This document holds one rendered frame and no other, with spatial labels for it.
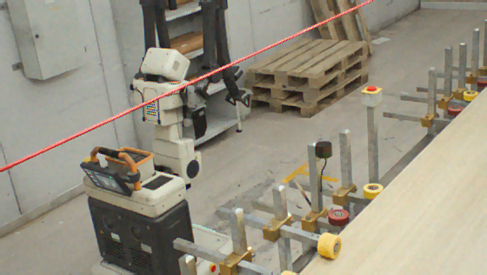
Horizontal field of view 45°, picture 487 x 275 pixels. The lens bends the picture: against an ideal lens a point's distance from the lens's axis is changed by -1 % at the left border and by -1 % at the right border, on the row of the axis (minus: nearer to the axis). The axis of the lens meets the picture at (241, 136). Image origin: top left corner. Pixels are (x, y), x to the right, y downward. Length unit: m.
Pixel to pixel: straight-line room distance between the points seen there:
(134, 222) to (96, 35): 2.17
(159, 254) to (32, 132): 1.89
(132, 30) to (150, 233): 2.24
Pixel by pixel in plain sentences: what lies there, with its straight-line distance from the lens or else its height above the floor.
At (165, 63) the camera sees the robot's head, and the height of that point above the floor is 1.33.
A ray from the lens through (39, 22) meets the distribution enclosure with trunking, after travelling 4.25.
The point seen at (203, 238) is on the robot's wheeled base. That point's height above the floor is 0.28.
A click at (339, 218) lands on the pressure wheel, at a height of 0.91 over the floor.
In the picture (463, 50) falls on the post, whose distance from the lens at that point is 3.83.
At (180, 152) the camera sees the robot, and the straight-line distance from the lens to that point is 3.17.
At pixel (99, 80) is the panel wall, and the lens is 4.88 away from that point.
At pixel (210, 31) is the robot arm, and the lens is 3.03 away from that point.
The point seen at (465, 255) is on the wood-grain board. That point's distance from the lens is 2.14.
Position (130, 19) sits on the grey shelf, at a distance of 4.80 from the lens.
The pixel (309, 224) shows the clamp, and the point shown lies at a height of 0.86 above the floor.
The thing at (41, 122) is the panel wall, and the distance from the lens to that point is 4.60.
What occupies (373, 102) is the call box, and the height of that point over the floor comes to 1.18.
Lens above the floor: 2.10
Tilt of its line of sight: 22 degrees down
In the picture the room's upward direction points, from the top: 7 degrees counter-clockwise
